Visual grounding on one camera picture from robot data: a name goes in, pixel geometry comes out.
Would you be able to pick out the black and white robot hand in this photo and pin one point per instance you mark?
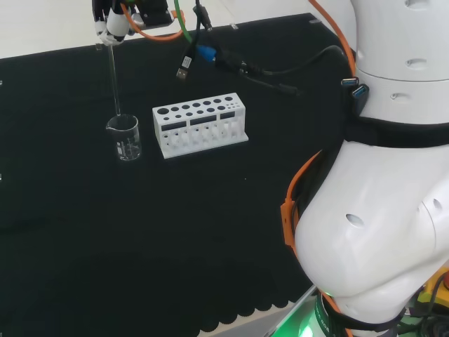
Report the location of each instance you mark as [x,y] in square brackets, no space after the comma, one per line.
[115,21]

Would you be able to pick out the grey base plate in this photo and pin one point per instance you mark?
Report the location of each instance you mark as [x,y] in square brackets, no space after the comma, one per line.
[266,323]

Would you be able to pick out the yellow stop button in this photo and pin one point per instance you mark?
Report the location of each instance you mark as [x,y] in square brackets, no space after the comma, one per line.
[429,293]

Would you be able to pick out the black bench cloth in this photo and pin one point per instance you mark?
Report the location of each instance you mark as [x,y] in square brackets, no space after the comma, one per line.
[105,228]

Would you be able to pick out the clear cloth clip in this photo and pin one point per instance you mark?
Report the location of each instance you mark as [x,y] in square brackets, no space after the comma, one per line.
[234,26]
[98,46]
[314,21]

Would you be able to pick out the clear glass rod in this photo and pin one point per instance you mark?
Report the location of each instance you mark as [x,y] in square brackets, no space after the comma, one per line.
[114,80]

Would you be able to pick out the white test tube rack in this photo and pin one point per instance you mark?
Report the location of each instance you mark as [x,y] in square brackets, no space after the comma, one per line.
[196,121]

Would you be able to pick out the clear glass beaker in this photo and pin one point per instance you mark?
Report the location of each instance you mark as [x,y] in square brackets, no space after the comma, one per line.
[128,140]

